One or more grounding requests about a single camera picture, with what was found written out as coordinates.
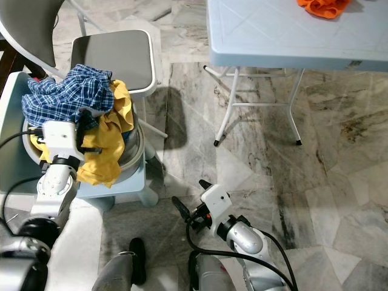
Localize blue plaid shirt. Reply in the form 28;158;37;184
21;64;116;131

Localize orange t-shirt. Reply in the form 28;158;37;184
297;0;352;20

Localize yellow cloth garment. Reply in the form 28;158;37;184
36;79;135;187

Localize round metal basin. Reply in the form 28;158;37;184
23;112;146;176

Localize grey right robot leg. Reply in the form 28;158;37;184
188;252;238;291

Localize grey padded white chair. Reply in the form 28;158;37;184
0;0;167;140

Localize dark wooden furniture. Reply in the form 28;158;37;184
0;39;31;79

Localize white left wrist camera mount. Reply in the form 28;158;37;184
47;120;83;161

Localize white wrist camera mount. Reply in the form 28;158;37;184
200;184;234;222
47;120;83;161

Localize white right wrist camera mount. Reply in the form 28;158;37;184
200;184;234;222

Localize long black right arm cable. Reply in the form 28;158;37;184
186;229;296;291

